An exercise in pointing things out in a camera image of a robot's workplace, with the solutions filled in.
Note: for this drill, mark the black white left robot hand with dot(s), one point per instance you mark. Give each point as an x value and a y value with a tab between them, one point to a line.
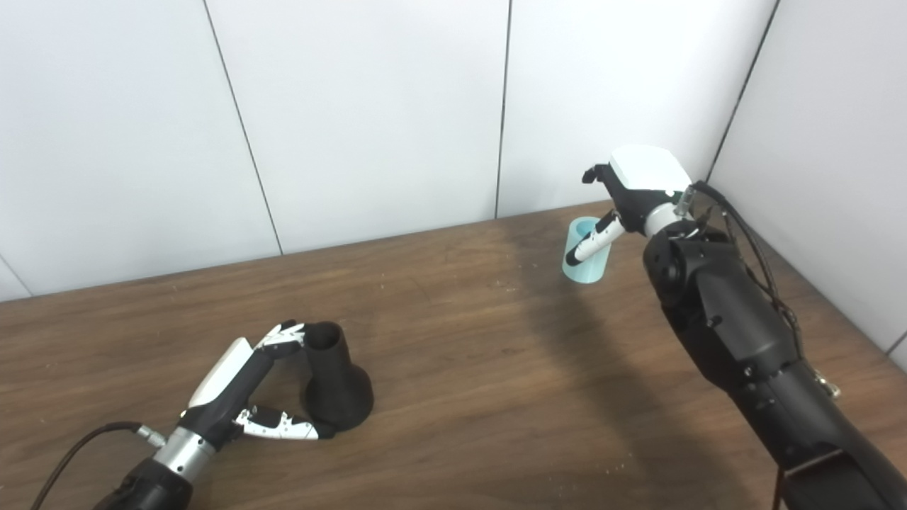
223	397

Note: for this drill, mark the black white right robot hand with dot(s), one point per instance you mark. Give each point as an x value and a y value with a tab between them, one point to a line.
641	188

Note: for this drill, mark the black flared nozzle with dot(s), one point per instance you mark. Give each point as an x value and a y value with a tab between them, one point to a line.
336	386

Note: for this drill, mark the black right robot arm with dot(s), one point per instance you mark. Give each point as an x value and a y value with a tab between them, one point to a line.
751	340

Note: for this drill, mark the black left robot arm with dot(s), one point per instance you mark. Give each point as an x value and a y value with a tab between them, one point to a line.
152	478

